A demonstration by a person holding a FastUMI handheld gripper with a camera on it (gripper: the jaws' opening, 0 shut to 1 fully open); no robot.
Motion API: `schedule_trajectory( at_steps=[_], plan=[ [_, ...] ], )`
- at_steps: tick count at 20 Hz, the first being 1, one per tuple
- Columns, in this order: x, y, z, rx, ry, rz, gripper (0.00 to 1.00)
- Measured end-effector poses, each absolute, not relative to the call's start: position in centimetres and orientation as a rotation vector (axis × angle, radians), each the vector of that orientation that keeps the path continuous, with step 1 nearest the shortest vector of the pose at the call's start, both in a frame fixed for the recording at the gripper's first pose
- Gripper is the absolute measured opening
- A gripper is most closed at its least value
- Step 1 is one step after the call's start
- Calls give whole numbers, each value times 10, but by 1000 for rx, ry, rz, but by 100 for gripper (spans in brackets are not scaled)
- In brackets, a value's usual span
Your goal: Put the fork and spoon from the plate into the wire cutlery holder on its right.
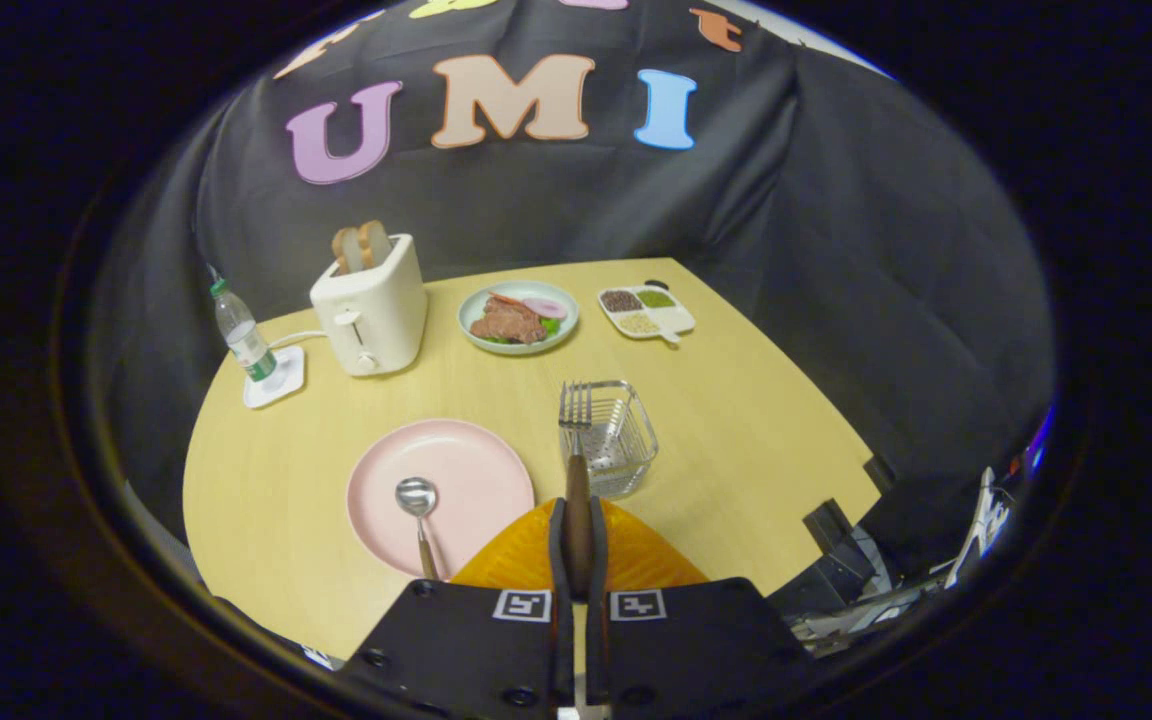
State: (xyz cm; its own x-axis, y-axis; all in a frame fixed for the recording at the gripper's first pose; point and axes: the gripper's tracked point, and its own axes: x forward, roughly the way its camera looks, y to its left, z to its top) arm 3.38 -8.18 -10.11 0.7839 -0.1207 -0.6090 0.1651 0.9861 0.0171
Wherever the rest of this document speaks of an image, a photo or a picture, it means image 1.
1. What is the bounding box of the cream white toaster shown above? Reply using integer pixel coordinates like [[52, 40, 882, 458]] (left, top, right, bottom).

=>
[[309, 233, 429, 378]]

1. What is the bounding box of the brown steak piece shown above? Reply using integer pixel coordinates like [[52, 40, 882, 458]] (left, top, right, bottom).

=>
[[469, 295, 547, 345]]

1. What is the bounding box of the white square coaster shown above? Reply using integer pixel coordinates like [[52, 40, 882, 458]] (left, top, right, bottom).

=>
[[242, 345, 306, 410]]

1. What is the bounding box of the wooden-handled metal spoon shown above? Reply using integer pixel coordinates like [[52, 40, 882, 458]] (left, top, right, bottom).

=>
[[395, 477, 441, 582]]

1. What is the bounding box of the white divided seasoning dish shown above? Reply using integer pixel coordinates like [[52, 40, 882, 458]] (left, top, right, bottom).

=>
[[597, 285, 696, 346]]

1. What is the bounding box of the pink round plate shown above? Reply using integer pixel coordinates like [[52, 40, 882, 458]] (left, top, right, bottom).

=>
[[346, 418, 537, 582]]

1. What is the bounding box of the clear green-capped water bottle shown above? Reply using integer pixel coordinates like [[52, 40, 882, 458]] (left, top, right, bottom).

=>
[[208, 265, 280, 384]]

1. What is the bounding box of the metal wire cutlery basket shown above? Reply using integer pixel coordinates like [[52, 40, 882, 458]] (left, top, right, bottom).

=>
[[564, 379, 659, 500]]

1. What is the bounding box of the wooden-handled metal fork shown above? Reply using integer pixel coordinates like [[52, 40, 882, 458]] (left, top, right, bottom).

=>
[[558, 380, 597, 601]]

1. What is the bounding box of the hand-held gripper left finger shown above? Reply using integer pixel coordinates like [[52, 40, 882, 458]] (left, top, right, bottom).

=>
[[336, 497, 577, 720]]

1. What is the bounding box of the black backdrop cloth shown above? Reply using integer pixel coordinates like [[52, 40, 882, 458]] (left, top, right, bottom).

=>
[[96, 0, 1055, 591]]

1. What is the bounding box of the pale green plate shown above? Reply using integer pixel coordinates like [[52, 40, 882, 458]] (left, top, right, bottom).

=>
[[457, 280, 580, 357]]

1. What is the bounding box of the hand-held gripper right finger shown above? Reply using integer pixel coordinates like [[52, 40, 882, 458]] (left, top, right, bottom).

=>
[[586, 497, 822, 720]]

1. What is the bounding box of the black equipment pile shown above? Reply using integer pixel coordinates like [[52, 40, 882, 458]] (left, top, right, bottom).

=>
[[771, 455, 947, 651]]

